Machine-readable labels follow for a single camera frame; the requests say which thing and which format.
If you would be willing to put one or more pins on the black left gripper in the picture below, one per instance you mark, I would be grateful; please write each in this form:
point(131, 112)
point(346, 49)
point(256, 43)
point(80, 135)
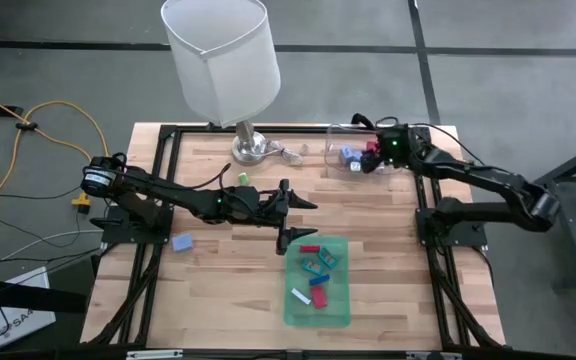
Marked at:
point(263, 207)

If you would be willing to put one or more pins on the teal mini stapler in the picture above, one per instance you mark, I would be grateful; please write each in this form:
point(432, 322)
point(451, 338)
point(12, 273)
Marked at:
point(313, 267)
point(327, 258)

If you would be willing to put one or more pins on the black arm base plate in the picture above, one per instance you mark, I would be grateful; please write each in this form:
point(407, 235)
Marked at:
point(118, 235)
point(473, 237)

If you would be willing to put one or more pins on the white mini stapler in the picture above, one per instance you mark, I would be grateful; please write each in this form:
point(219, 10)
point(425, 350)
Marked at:
point(301, 296)

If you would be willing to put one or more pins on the white printed box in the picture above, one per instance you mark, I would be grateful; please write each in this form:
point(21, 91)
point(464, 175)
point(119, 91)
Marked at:
point(33, 327)

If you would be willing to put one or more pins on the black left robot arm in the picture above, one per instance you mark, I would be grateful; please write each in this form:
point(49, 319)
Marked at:
point(168, 192)

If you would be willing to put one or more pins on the green cube wall charger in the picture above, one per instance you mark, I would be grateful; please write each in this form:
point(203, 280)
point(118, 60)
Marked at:
point(356, 167)
point(243, 178)

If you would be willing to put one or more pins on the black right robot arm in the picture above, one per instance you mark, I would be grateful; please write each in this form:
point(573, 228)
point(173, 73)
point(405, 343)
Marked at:
point(478, 175)

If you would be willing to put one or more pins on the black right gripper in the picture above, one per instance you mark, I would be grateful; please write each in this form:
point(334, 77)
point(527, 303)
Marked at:
point(395, 147)

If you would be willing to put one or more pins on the green translucent plastic tray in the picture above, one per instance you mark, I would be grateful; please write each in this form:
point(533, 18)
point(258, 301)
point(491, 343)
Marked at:
point(338, 312)

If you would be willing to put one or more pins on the silver metal bracket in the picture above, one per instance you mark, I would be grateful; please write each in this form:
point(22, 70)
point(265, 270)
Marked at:
point(418, 356)
point(148, 355)

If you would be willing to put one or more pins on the black beam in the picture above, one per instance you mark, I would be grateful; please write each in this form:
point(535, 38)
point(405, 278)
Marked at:
point(28, 296)

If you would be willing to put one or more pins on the red mini stapler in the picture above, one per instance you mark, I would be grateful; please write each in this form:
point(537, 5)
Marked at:
point(310, 249)

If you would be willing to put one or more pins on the clear plastic container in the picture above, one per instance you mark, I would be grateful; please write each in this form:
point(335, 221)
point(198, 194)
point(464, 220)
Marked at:
point(335, 137)

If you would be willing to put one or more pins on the red rectangular box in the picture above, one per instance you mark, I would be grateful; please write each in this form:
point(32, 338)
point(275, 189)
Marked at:
point(319, 297)

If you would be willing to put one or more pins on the black metal stand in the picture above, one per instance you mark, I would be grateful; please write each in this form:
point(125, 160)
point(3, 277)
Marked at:
point(570, 250)

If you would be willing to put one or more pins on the dark blue mini stapler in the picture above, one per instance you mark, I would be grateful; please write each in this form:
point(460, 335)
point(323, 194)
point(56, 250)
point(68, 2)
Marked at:
point(319, 280)

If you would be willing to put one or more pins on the yellow power plug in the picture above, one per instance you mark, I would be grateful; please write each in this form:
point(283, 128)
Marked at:
point(81, 202)

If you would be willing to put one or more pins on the black aluminium table frame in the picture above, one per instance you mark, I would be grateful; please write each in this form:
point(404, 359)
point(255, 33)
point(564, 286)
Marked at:
point(298, 129)

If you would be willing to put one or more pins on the white shade silver table lamp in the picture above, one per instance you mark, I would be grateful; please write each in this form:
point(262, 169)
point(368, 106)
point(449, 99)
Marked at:
point(223, 65)

